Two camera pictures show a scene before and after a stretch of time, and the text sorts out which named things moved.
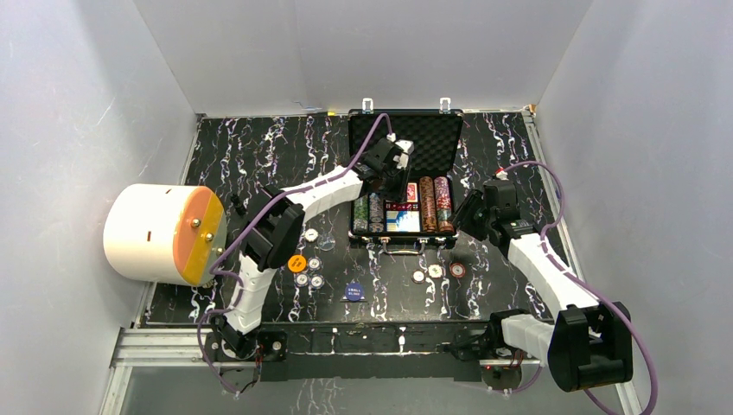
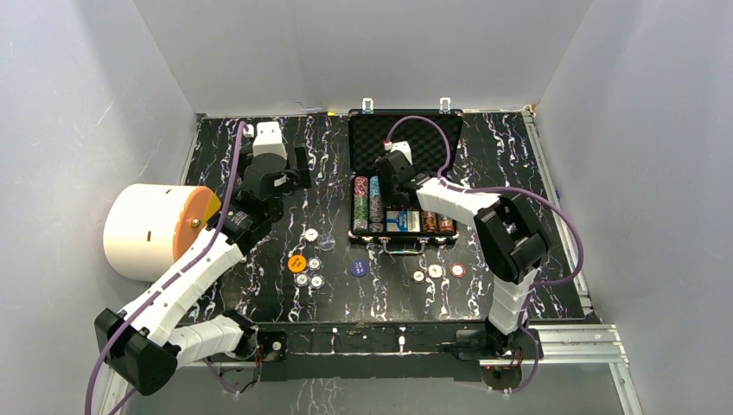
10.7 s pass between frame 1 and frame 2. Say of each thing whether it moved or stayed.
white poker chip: stayed
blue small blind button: moved
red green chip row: stayed
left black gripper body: moved
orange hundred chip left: stayed
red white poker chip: stayed
